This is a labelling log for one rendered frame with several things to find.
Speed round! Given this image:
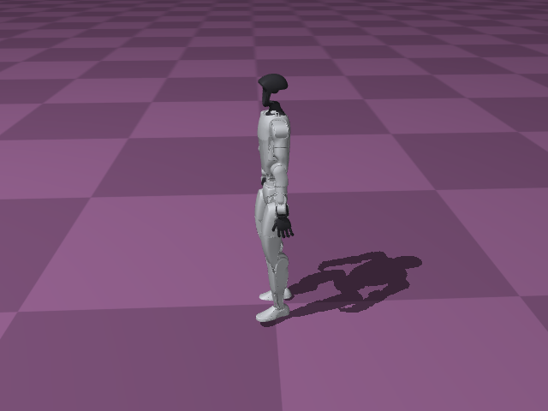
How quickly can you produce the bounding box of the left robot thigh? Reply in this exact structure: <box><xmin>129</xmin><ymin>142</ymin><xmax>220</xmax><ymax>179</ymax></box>
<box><xmin>260</xmin><ymin>196</ymin><xmax>289</xmax><ymax>269</ymax></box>

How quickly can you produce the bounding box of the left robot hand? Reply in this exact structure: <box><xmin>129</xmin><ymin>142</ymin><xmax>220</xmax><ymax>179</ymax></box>
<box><xmin>272</xmin><ymin>205</ymin><xmax>294</xmax><ymax>238</ymax></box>

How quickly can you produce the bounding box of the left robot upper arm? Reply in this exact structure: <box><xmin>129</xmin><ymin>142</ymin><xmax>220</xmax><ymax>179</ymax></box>
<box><xmin>271</xmin><ymin>120</ymin><xmax>289</xmax><ymax>177</ymax></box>

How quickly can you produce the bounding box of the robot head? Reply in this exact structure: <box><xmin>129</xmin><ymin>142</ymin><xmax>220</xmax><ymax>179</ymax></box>
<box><xmin>258</xmin><ymin>74</ymin><xmax>288</xmax><ymax>116</ymax></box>

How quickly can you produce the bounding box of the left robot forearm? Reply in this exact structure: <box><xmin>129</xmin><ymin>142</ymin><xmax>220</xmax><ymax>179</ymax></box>
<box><xmin>273</xmin><ymin>166</ymin><xmax>289</xmax><ymax>214</ymax></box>

